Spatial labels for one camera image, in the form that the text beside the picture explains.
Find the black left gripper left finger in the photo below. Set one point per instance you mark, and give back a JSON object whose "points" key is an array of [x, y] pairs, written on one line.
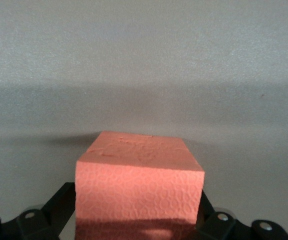
{"points": [[41, 225]]}

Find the orange foam block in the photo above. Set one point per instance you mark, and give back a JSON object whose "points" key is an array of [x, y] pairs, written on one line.
{"points": [[138, 187]]}

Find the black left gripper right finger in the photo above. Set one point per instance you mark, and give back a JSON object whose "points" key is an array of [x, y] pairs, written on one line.
{"points": [[224, 227]]}

